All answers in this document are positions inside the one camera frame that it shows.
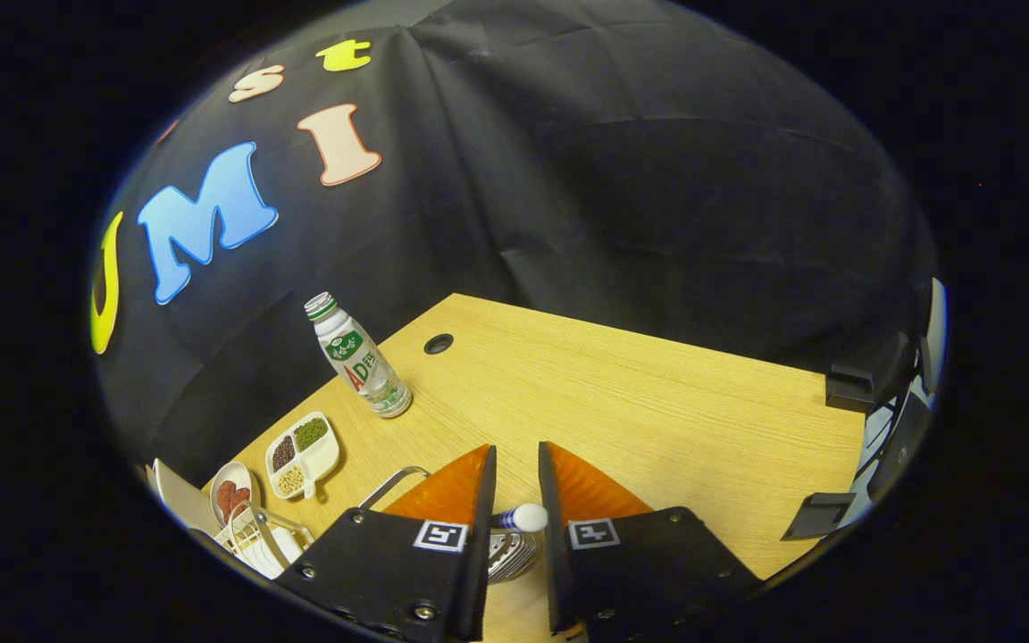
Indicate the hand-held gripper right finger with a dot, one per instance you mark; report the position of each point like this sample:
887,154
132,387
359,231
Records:
639,572

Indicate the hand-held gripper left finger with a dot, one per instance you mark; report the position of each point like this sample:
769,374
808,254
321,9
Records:
389,572

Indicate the white divided bean dish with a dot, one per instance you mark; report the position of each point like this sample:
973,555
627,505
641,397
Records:
322,457

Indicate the beige round plate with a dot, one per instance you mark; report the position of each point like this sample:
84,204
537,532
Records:
233,471

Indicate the red meat piece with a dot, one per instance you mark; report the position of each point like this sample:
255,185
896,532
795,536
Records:
242,498
226,496

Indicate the white green drink bottle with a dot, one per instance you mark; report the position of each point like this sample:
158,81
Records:
354,353

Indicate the white toaster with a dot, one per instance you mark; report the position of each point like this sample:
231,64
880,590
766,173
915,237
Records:
177,496

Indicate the black backdrop cloth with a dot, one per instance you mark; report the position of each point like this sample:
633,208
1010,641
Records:
613,179

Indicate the black angular bracket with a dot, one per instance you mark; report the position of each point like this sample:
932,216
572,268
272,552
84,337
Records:
818,516
854,384

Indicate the white metal frame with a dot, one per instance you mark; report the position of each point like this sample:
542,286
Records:
936,321

